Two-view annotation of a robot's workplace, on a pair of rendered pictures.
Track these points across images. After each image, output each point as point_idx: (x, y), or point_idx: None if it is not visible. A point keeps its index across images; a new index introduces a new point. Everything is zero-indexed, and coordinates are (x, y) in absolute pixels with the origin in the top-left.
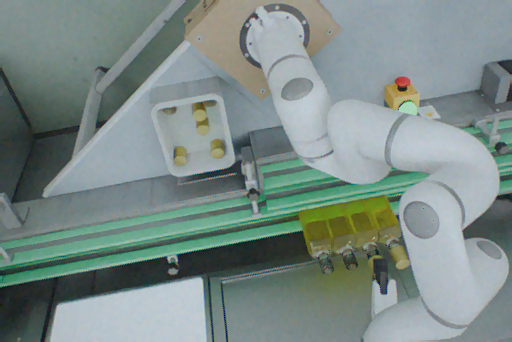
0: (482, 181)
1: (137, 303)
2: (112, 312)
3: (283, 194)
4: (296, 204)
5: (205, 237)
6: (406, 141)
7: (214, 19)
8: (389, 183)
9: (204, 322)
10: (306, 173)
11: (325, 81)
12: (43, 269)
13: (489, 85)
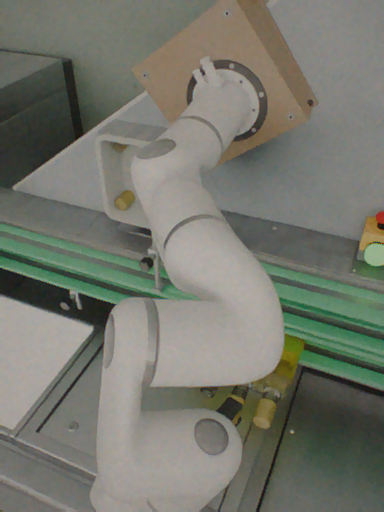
0: (229, 339)
1: (27, 320)
2: (3, 316)
3: None
4: (198, 299)
5: (112, 290)
6: (178, 245)
7: (163, 58)
8: (310, 328)
9: (60, 368)
10: None
11: (296, 182)
12: None
13: None
